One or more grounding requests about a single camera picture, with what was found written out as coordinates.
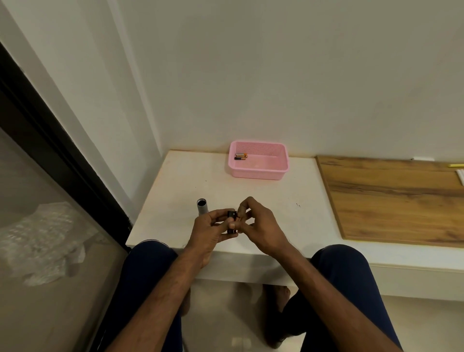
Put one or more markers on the person's right hand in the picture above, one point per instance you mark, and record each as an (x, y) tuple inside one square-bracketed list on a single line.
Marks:
[(268, 232)]

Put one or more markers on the wood-grain board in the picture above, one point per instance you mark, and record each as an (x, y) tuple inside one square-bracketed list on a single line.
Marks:
[(398, 203)]

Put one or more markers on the pink plastic basket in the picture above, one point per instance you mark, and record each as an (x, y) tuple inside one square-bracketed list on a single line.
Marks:
[(259, 167)]

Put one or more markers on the grey flashlight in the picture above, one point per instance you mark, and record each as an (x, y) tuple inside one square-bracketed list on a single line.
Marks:
[(202, 207)]

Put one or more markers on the white chalk stick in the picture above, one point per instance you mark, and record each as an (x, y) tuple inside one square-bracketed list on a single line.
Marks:
[(460, 177)]

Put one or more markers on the person's right foot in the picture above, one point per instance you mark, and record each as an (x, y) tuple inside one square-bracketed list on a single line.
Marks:
[(282, 298)]

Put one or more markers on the person's left hand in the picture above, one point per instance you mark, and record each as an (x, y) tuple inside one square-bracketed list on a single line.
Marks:
[(204, 235)]

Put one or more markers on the black battery holder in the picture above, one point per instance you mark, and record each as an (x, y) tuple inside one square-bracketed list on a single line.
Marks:
[(232, 217)]

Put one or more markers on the person's left leg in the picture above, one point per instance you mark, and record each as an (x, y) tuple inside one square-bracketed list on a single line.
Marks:
[(145, 268)]

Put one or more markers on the clear bubble wrap sheet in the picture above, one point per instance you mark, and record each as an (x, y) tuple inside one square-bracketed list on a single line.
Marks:
[(43, 243)]

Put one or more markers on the person's left forearm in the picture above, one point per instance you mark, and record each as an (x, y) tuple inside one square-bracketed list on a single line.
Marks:
[(156, 304)]

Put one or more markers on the black door frame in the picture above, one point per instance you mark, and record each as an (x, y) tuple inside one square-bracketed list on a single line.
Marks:
[(61, 152)]

